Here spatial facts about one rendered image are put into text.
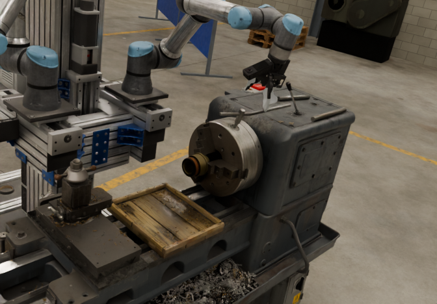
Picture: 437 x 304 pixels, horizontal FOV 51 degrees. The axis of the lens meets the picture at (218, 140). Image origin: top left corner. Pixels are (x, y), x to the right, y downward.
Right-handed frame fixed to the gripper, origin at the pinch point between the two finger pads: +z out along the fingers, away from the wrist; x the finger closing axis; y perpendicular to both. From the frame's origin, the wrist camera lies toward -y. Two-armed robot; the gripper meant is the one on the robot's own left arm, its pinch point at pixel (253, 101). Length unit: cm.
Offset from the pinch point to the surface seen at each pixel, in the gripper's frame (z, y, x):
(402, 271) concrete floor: 122, 172, -26
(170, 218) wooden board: 47, -28, -13
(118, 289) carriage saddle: 42, -59, -42
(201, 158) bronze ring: 24.2, -16.9, -4.7
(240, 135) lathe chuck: 13.2, -3.2, -4.6
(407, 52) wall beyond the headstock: 188, 853, 499
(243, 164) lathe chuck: 19.8, -4.3, -13.9
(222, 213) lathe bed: 47.9, -2.8, -13.4
